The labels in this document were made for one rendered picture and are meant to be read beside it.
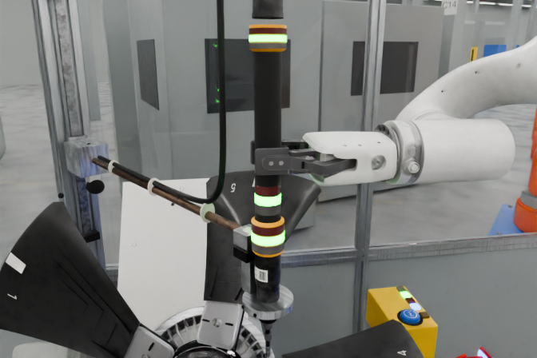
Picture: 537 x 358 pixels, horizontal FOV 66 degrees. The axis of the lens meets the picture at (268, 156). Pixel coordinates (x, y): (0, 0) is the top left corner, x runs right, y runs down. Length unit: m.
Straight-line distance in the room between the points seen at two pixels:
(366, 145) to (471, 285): 1.28
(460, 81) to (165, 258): 0.65
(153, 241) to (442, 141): 0.63
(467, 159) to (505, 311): 1.35
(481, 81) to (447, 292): 1.14
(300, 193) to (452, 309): 1.15
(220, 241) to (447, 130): 0.40
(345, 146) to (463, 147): 0.15
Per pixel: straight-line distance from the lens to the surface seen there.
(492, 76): 0.64
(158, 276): 0.92
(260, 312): 0.57
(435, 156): 0.54
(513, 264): 1.79
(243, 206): 0.71
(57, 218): 0.69
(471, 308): 1.79
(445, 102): 0.66
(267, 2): 0.48
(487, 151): 0.58
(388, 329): 0.79
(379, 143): 0.51
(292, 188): 0.69
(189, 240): 0.93
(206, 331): 0.70
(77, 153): 1.01
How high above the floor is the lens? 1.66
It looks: 15 degrees down
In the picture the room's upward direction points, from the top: straight up
